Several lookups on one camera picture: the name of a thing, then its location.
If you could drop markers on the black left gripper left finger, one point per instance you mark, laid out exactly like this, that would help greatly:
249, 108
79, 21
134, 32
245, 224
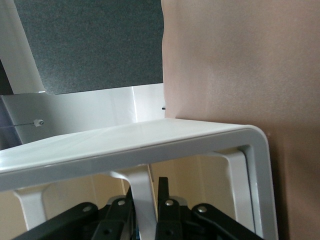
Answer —
110, 220

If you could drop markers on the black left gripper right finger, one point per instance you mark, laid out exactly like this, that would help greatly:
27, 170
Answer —
175, 220

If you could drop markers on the small white wall fitting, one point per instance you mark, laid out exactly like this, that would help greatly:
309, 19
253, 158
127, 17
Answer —
38, 122

